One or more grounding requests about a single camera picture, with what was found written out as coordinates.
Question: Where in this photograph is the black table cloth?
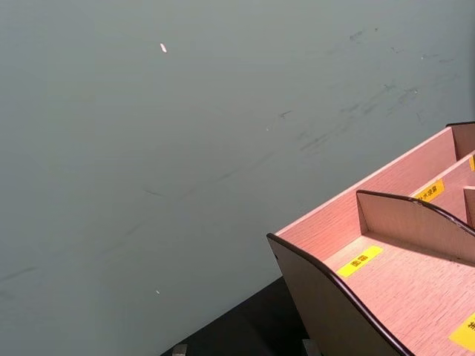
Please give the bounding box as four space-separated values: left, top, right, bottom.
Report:
159 277 306 356

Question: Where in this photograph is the shallow brown cardboard tray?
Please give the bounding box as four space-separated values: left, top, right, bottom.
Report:
266 120 475 356

